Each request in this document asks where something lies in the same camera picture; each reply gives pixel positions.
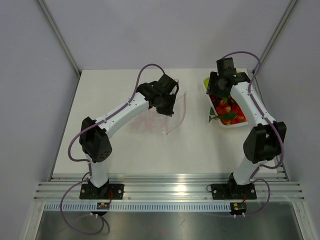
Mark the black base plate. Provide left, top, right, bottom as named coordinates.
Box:
left=209, top=183, right=257, bottom=200
left=79, top=183, right=124, bottom=200

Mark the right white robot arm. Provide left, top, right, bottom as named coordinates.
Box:
left=206, top=57, right=287, bottom=200

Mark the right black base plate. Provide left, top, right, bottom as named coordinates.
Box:
left=209, top=183, right=257, bottom=200

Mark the small circuit board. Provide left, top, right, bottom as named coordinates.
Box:
left=97, top=202, right=110, bottom=210
left=230, top=202, right=247, bottom=216

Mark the left small circuit board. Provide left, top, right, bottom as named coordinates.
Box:
left=97, top=202, right=110, bottom=210

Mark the right aluminium frame post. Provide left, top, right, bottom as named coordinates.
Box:
left=252, top=0, right=300, bottom=76

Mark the green pear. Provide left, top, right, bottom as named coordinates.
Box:
left=203, top=77, right=210, bottom=90

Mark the left aluminium frame post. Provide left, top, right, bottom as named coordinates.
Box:
left=35, top=0, right=82, bottom=79

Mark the red strawberry with leaves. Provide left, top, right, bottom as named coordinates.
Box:
left=219, top=97, right=230, bottom=108

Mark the dark grape bunch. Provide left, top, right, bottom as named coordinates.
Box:
left=209, top=95, right=222, bottom=108

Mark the white plastic fruit basket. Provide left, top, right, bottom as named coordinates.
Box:
left=203, top=78, right=248, bottom=129

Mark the aluminium frame post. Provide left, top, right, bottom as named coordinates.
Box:
left=35, top=0, right=82, bottom=79
left=252, top=0, right=300, bottom=76

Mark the clear pink zip top bag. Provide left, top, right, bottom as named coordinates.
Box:
left=128, top=91, right=187, bottom=135

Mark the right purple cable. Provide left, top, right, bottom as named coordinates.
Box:
left=203, top=51, right=286, bottom=218

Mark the right small circuit board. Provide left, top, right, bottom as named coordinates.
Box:
left=230, top=202, right=247, bottom=216

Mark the aluminium mounting rail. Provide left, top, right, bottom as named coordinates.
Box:
left=33, top=172, right=305, bottom=202

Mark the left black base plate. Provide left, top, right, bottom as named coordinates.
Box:
left=79, top=183, right=124, bottom=200

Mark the white slotted cable duct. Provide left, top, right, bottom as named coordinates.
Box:
left=44, top=201, right=231, bottom=213

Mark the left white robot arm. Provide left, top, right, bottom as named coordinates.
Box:
left=79, top=74, right=179, bottom=199

